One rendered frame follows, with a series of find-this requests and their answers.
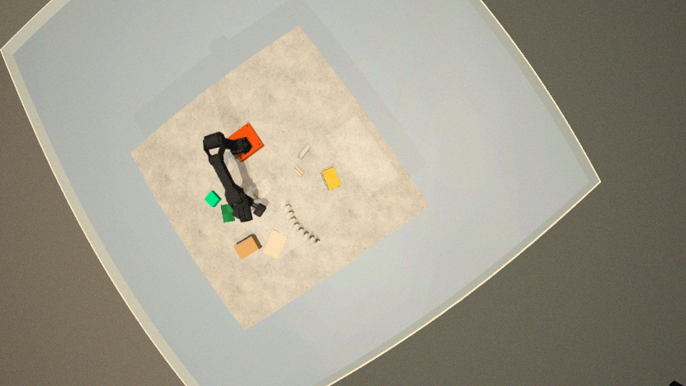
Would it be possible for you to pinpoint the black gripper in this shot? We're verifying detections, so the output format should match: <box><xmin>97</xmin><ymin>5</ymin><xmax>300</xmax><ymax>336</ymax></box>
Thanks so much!
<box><xmin>249</xmin><ymin>196</ymin><xmax>266</xmax><ymax>217</ymax></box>

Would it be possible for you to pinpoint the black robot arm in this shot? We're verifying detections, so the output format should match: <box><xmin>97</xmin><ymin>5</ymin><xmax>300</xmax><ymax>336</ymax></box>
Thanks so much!
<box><xmin>203</xmin><ymin>131</ymin><xmax>253</xmax><ymax>223</ymax></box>

